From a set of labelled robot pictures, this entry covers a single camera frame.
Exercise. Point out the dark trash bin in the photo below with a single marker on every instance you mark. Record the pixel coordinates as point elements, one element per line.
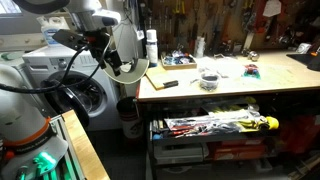
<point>132,125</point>

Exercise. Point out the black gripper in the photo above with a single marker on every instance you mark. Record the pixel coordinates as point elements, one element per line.
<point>97,42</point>

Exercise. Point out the black metal workbench frame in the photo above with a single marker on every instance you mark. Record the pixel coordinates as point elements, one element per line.
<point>295,109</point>

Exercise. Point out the wooden side bench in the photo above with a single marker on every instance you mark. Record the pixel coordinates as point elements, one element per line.
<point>88,160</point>

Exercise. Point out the plastic bag of tools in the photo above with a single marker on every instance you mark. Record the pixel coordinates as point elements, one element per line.
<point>222,122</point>

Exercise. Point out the yellow flashlight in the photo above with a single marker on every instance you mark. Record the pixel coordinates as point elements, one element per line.
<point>268,123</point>

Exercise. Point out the red green packet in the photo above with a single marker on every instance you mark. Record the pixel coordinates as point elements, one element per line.
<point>251,70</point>

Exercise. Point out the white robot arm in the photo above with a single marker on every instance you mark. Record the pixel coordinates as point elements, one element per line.
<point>32,147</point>

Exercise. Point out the white spray can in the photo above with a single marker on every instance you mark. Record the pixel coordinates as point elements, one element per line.
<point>152,47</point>

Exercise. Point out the silver metal balls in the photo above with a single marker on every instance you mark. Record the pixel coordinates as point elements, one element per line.
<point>253,56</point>

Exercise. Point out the white front-load washing machine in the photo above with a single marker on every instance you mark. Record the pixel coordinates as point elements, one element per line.
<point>86,90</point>

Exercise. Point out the black marker on board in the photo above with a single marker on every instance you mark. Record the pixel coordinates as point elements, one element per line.
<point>170,84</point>

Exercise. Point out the large white detergent jug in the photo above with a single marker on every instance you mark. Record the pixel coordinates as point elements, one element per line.
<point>50,26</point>

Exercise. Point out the wooden cutting board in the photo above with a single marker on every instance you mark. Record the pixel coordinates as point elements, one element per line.
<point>157,76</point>

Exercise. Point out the wooden tray of small parts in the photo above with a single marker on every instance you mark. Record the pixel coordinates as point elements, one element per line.
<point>185,61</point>

